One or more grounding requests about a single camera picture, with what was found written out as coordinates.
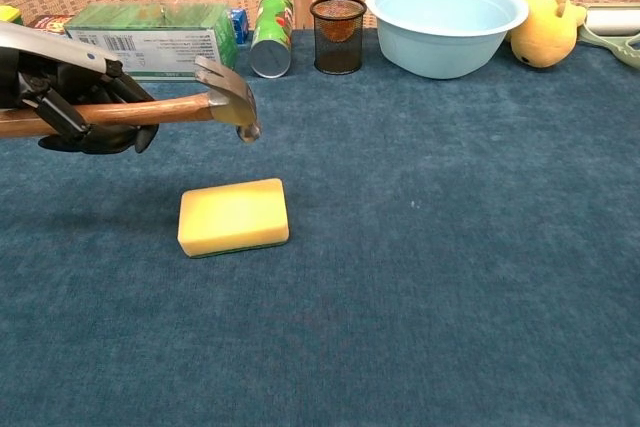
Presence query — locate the yellow lid green container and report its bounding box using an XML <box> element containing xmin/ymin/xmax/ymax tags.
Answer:
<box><xmin>0</xmin><ymin>4</ymin><xmax>25</xmax><ymax>28</ymax></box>

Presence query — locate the yellow plush toy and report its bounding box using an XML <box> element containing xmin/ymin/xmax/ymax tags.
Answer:
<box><xmin>509</xmin><ymin>0</ymin><xmax>587</xmax><ymax>70</ymax></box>

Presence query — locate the green handle lint roller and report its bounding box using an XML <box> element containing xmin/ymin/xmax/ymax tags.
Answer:
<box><xmin>578</xmin><ymin>3</ymin><xmax>640</xmax><ymax>71</ymax></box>

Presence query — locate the green cardboard box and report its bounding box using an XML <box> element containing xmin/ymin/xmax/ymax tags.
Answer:
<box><xmin>63</xmin><ymin>0</ymin><xmax>241</xmax><ymax>83</ymax></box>

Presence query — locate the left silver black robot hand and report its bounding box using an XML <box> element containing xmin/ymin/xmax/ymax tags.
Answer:
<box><xmin>0</xmin><ymin>20</ymin><xmax>161</xmax><ymax>155</ymax></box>

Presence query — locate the wooden handle claw hammer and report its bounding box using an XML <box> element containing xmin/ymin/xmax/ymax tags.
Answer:
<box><xmin>0</xmin><ymin>55</ymin><xmax>263</xmax><ymax>145</ymax></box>

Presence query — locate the dark blue table cloth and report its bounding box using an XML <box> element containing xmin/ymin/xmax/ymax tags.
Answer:
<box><xmin>0</xmin><ymin>26</ymin><xmax>640</xmax><ymax>427</ymax></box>

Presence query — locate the yellow sponge with green base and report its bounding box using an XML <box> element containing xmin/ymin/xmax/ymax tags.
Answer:
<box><xmin>176</xmin><ymin>177</ymin><xmax>292</xmax><ymax>260</ymax></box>

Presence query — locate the black mesh pen holder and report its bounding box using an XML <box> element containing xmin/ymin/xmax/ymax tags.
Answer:
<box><xmin>308</xmin><ymin>0</ymin><xmax>368</xmax><ymax>76</ymax></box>

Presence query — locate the pink blue cookie box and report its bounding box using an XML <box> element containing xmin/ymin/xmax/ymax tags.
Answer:
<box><xmin>227</xmin><ymin>7</ymin><xmax>251</xmax><ymax>46</ymax></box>

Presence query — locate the brown pizza print box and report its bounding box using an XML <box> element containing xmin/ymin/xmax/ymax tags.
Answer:
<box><xmin>23</xmin><ymin>13</ymin><xmax>77</xmax><ymax>39</ymax></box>

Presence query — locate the green chips can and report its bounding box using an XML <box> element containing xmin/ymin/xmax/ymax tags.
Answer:
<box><xmin>249</xmin><ymin>0</ymin><xmax>296</xmax><ymax>80</ymax></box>

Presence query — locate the light blue plastic basin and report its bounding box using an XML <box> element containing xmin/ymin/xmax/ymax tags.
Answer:
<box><xmin>364</xmin><ymin>0</ymin><xmax>531</xmax><ymax>81</ymax></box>

